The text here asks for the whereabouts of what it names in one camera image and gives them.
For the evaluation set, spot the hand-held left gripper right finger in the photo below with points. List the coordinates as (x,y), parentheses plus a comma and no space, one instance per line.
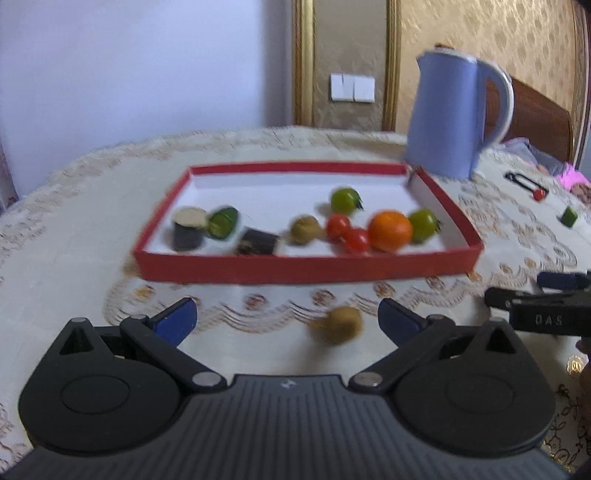
(397,323)

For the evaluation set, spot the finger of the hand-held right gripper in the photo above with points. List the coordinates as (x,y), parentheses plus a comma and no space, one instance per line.
(561,280)
(501,297)

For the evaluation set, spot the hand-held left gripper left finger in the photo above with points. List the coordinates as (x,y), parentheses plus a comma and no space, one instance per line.
(178,323)

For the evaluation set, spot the brown longan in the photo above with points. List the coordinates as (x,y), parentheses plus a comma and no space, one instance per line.
(341,324)
(304,229)

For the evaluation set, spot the red cherry tomato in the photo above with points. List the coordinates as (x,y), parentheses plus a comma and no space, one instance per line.
(356,240)
(338,226)

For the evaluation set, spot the dark eggplant piece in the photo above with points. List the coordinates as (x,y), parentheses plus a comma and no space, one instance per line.
(187,230)
(258,242)

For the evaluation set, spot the green tomato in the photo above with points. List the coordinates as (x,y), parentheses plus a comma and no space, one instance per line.
(424,225)
(345,200)

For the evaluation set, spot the red shallow cardboard box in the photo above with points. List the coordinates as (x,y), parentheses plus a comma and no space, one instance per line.
(277,270)

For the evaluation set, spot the small green cucumber chunk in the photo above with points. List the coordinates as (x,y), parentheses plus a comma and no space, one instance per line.
(569,216)

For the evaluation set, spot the orange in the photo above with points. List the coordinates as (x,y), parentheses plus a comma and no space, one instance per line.
(390,230)

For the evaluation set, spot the pink plastic item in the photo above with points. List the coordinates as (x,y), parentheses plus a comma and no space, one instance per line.
(572,177)

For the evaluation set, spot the black tool with red knob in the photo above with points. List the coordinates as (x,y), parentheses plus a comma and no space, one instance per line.
(521,181)

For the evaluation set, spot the green cucumber piece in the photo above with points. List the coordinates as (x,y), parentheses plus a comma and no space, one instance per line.
(224,222)

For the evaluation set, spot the clear plastic bag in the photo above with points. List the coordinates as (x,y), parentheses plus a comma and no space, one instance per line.
(528,150)

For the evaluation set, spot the blue electric kettle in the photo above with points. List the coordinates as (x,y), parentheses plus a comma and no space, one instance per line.
(443,115)

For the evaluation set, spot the pink patterned curtain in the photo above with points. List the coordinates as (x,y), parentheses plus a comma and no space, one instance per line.
(5,184)

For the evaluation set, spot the white wall switch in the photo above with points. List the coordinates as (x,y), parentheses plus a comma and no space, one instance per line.
(352,87)

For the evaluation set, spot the gold wall frame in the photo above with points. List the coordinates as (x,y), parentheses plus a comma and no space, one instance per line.
(348,41)

